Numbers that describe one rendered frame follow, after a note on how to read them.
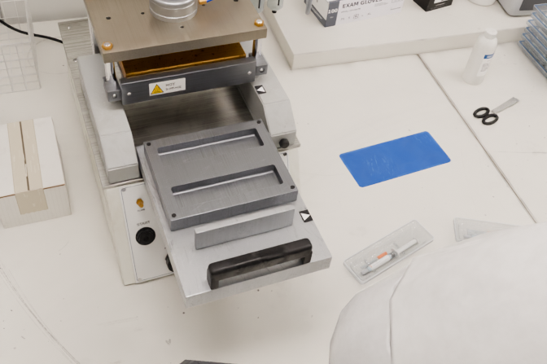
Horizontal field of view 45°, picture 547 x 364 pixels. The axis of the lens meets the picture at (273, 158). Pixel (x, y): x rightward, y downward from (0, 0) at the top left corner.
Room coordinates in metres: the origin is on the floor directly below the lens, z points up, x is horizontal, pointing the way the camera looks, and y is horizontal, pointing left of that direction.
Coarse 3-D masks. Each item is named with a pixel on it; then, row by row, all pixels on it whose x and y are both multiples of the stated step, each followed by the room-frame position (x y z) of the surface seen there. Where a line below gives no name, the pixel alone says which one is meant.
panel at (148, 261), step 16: (288, 160) 0.80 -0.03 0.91; (128, 192) 0.67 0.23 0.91; (144, 192) 0.68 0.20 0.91; (128, 208) 0.66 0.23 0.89; (144, 208) 0.67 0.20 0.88; (128, 224) 0.65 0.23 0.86; (144, 224) 0.66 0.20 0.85; (128, 240) 0.63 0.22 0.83; (160, 240) 0.65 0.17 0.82; (144, 256) 0.63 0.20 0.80; (160, 256) 0.64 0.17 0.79; (144, 272) 0.62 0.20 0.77; (160, 272) 0.62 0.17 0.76
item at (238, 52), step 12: (204, 48) 0.89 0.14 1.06; (216, 48) 0.89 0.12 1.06; (228, 48) 0.90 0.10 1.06; (240, 48) 0.90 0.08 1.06; (132, 60) 0.83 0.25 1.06; (144, 60) 0.83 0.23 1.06; (156, 60) 0.84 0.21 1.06; (168, 60) 0.84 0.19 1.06; (180, 60) 0.85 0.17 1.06; (192, 60) 0.85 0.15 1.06; (204, 60) 0.85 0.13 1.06; (216, 60) 0.86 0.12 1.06; (120, 72) 0.84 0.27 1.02; (132, 72) 0.80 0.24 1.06; (144, 72) 0.81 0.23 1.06
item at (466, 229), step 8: (456, 224) 0.82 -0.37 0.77; (464, 224) 0.82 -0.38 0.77; (472, 224) 0.82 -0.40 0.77; (480, 224) 0.82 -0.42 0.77; (488, 224) 0.83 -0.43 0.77; (496, 224) 0.83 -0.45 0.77; (504, 224) 0.83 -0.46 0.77; (464, 232) 0.80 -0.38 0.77; (472, 232) 0.80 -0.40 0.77; (480, 232) 0.80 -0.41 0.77
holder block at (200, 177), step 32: (224, 128) 0.77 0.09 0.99; (256, 128) 0.78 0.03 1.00; (160, 160) 0.68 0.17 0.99; (192, 160) 0.69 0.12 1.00; (224, 160) 0.70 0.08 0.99; (256, 160) 0.70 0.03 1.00; (160, 192) 0.62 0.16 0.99; (192, 192) 0.64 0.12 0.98; (224, 192) 0.64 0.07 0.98; (256, 192) 0.64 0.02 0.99; (288, 192) 0.65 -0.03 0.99; (192, 224) 0.58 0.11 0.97
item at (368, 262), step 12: (408, 228) 0.79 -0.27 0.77; (420, 228) 0.79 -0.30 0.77; (384, 240) 0.75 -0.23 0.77; (396, 240) 0.76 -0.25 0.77; (408, 240) 0.76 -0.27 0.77; (420, 240) 0.76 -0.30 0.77; (360, 252) 0.72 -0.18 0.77; (372, 252) 0.72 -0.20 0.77; (384, 252) 0.73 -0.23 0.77; (396, 252) 0.73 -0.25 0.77; (408, 252) 0.73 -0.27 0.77; (348, 264) 0.69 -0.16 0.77; (360, 264) 0.69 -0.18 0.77; (372, 264) 0.70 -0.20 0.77; (384, 264) 0.70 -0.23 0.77; (360, 276) 0.67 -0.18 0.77; (372, 276) 0.67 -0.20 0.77
